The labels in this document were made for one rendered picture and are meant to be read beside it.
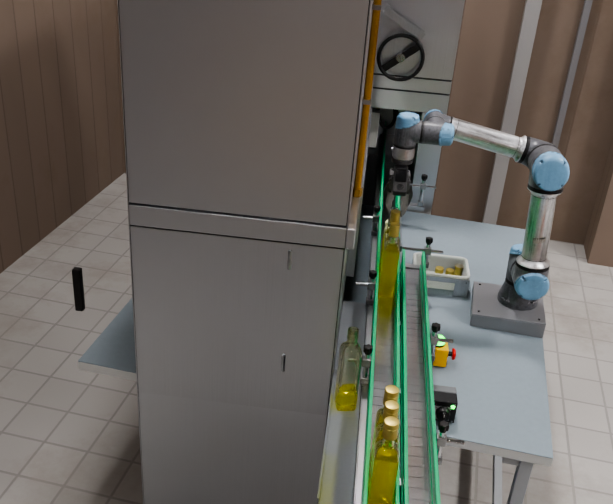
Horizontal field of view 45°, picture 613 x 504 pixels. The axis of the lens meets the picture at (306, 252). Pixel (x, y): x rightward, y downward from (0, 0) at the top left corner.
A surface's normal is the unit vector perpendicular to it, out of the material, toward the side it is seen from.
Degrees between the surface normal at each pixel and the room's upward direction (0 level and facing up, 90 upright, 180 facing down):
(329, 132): 90
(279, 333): 90
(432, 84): 90
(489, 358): 0
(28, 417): 0
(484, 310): 3
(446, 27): 90
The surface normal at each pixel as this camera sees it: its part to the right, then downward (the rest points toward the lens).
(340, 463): 0.07, -0.88
